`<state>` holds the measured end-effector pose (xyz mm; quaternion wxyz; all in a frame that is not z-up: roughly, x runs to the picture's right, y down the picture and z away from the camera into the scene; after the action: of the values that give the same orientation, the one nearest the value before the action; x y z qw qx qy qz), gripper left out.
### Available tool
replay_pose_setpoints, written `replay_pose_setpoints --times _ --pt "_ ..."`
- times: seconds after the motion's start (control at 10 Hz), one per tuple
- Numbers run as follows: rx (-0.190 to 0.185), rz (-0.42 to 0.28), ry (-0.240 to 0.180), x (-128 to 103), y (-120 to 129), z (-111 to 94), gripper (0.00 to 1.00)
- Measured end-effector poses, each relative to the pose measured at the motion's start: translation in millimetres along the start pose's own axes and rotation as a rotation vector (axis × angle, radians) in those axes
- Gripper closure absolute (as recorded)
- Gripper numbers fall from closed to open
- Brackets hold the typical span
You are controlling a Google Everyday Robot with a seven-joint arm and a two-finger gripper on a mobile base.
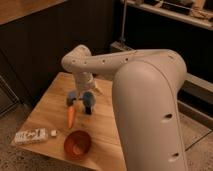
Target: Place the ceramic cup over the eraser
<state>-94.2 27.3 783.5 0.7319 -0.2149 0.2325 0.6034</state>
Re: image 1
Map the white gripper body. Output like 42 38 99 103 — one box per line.
73 72 101 96

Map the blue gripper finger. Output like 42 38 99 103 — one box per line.
83 91 95 115
66 91 77 106

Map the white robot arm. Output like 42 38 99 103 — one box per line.
61 45 188 171

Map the small white eraser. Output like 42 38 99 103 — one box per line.
50 130 58 137

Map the orange toy carrot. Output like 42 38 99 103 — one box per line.
67 106 75 129

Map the white patterned box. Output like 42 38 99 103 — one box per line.
14 128 48 144

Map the metal shelf pole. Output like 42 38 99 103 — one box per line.
120 0 127 46

